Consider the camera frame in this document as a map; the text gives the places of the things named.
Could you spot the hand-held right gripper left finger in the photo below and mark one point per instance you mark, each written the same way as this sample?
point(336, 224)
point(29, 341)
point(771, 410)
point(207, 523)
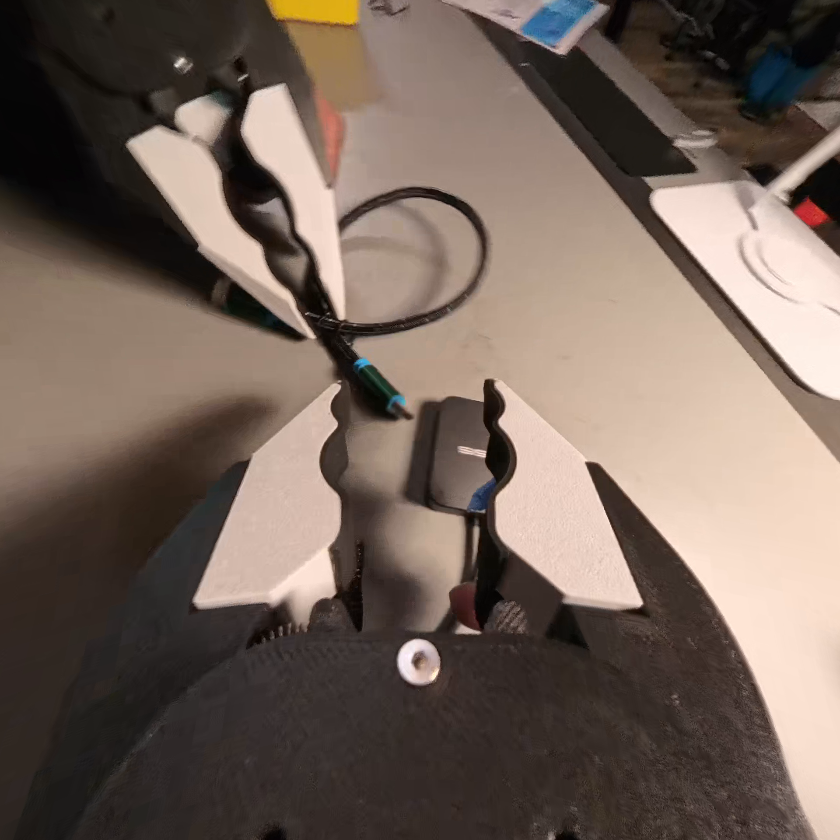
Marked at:
point(275, 525)

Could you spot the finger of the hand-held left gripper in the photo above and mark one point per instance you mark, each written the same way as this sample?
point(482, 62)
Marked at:
point(210, 216)
point(295, 170)

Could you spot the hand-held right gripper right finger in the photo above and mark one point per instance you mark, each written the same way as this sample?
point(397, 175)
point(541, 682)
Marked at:
point(558, 525)

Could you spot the yellow plastic bin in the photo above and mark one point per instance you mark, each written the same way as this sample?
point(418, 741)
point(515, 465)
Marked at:
point(315, 10)

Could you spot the white paper sheet blue header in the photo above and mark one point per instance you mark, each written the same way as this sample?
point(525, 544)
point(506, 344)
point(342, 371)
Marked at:
point(564, 19)

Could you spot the white desk stand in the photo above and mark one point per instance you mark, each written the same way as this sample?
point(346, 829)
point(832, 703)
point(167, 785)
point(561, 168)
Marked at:
point(754, 282)

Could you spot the black flat strip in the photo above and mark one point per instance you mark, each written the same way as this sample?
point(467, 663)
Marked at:
point(610, 118)

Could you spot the red box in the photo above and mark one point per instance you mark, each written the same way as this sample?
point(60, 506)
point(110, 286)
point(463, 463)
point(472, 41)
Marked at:
point(814, 212)

